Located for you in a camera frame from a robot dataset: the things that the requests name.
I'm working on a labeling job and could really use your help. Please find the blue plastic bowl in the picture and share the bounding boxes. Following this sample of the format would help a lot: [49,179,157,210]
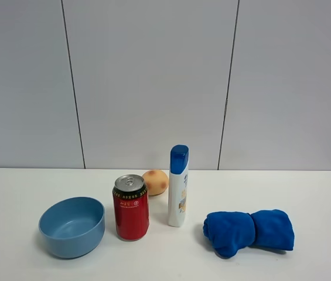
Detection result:
[39,197,105,259]

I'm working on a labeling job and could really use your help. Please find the white blue shampoo bottle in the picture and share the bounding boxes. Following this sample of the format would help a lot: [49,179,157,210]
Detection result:
[168,145,189,227]

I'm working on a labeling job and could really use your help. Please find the red soda can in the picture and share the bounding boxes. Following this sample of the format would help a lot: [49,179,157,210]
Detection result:
[112,174,149,241]

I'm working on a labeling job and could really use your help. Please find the blue folded towel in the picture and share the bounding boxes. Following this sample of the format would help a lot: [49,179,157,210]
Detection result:
[203,210,295,259]

